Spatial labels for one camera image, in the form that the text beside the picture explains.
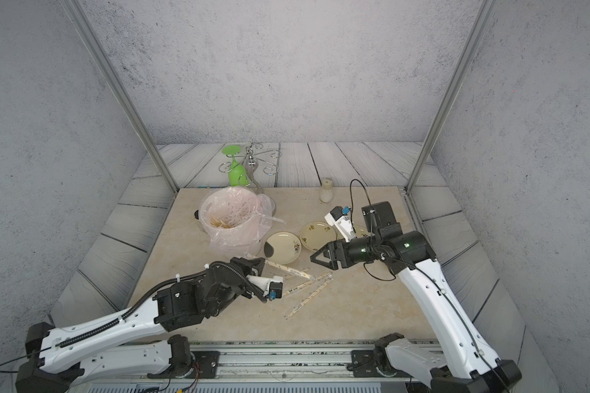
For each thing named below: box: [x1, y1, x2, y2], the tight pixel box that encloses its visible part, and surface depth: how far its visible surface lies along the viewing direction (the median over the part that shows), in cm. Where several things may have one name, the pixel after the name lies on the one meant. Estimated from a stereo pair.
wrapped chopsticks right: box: [285, 273, 334, 319], surface depth 88 cm
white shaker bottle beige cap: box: [319, 177, 334, 204], surface depth 114 cm
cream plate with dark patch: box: [263, 230, 303, 265], surface depth 101 cm
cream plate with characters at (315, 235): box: [299, 221, 337, 252], surface depth 106 cm
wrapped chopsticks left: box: [263, 258, 313, 280], surface depth 68 cm
